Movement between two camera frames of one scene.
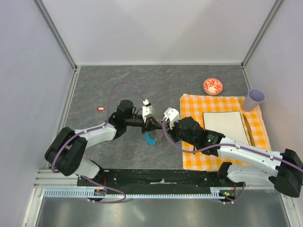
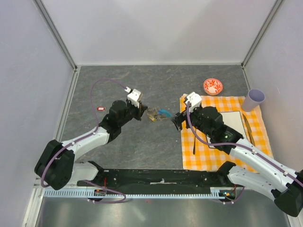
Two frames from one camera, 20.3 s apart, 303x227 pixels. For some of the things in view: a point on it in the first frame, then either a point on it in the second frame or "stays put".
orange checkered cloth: (194, 105) stays put
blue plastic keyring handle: (149, 140) → (168, 114)
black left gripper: (150, 126) → (139, 111)
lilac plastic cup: (252, 100) stays put
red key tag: (101, 108) stays put
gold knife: (247, 124) stays put
